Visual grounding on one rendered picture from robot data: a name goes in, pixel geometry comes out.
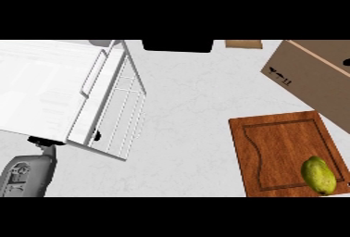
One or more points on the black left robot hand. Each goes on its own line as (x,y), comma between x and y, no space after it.
(42,141)

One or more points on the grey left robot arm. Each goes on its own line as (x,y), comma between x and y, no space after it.
(26,177)

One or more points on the brown wooden cutting board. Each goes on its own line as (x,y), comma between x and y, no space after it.
(278,145)

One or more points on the small brown cardboard piece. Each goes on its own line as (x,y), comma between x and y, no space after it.
(243,43)

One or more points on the green bell pepper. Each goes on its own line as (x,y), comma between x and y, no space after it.
(318,176)

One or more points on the brown cardboard box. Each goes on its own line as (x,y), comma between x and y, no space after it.
(315,80)

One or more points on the black appliance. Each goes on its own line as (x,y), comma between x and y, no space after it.
(178,45)

